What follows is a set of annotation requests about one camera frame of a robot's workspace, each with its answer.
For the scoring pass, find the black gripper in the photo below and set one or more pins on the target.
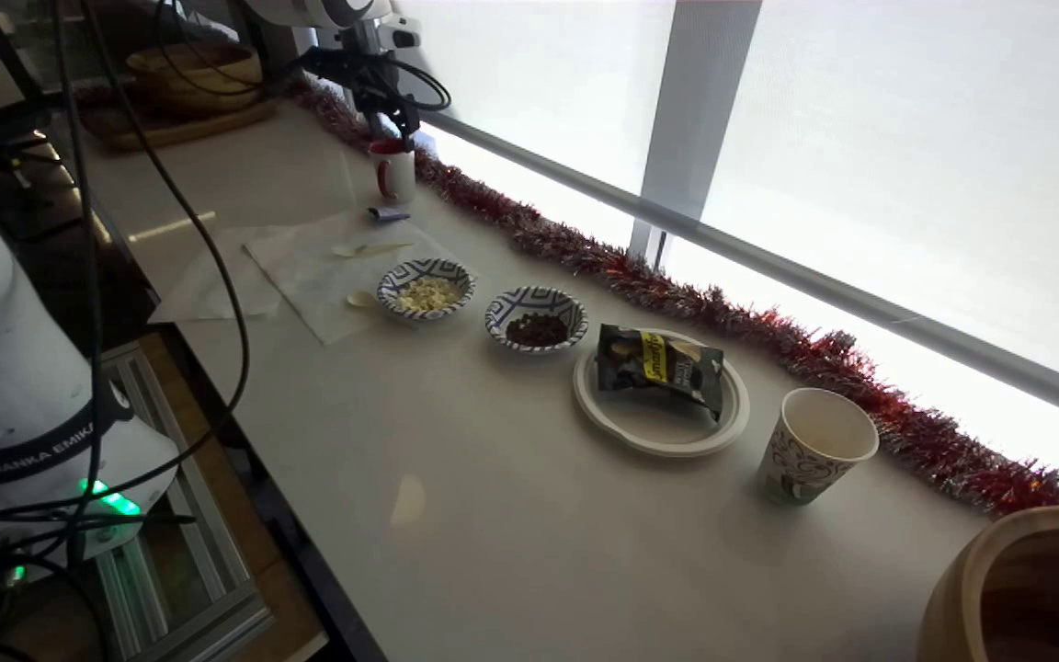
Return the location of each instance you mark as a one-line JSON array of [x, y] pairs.
[[370, 64]]

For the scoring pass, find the white mug red interior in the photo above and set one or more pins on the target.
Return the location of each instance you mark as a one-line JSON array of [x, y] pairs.
[[393, 171]]

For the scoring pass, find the blue patterned bowl coffee beans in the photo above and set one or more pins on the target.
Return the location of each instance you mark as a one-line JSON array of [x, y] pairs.
[[533, 304]]

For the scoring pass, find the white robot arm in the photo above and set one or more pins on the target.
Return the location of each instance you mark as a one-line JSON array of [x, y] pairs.
[[62, 441]]

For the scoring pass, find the blue patterned bowl yellow snack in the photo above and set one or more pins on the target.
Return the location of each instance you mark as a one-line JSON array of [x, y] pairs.
[[423, 290]]

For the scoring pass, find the small blue white sachet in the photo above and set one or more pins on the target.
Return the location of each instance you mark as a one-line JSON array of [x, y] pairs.
[[387, 216]]

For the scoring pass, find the white plastic spoon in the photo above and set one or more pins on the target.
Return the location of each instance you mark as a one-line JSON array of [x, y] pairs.
[[365, 253]]

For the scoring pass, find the white paper napkin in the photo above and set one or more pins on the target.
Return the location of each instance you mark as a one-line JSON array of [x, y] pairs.
[[333, 301]]

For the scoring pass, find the woven basket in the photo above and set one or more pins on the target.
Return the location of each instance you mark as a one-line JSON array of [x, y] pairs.
[[195, 78]]

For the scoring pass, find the coffee beans pile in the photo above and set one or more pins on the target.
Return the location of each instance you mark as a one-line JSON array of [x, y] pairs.
[[537, 330]]

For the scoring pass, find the wooden stick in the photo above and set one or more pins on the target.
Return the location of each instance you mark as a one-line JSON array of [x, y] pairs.
[[170, 226]]

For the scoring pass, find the dark yellow snack packet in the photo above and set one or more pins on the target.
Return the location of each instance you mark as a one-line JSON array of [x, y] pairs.
[[653, 362]]

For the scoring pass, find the white paper plate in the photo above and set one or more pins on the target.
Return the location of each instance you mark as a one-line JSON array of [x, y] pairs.
[[658, 426]]

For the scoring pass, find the patterned paper cup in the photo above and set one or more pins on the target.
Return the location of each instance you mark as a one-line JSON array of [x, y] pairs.
[[813, 444]]

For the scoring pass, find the red silver tinsel garland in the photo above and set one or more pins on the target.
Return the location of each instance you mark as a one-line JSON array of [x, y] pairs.
[[923, 444]]

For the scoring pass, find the wooden round container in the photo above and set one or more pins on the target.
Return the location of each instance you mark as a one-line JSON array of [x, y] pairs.
[[998, 601]]

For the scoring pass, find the metal window rail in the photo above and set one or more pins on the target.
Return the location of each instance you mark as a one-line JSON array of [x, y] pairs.
[[793, 273]]

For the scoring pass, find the window frame post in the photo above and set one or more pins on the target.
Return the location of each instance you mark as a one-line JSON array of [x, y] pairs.
[[701, 84]]

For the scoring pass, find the aluminium frame stand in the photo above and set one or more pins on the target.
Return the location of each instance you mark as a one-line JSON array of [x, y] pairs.
[[183, 590]]

